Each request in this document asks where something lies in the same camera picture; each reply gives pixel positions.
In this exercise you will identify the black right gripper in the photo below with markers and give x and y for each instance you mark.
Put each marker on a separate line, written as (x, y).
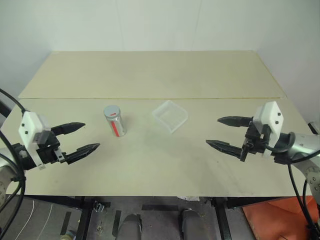
(255, 140)

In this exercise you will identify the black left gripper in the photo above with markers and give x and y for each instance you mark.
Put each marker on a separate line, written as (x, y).
(47, 147)

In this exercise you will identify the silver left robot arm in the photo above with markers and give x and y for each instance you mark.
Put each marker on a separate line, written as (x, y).
(11, 160)

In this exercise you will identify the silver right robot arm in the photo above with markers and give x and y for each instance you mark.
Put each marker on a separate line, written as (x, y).
(297, 152)

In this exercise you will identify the silver can with red label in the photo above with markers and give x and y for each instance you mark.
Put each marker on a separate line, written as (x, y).
(117, 123)

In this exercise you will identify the clear plastic square container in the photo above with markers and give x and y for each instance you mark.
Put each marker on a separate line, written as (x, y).
(170, 117)

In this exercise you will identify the orange floor mat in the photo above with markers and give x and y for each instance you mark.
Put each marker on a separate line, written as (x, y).
(280, 216)

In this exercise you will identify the dark rounded robot foot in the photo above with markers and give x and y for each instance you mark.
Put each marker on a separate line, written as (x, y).
(191, 223)
(129, 227)

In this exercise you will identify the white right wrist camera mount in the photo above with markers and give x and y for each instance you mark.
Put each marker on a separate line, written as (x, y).
(270, 120)

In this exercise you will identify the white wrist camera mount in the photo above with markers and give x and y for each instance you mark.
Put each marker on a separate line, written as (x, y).
(28, 130)
(270, 120)

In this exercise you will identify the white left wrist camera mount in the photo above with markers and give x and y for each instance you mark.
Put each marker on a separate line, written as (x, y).
(28, 130)

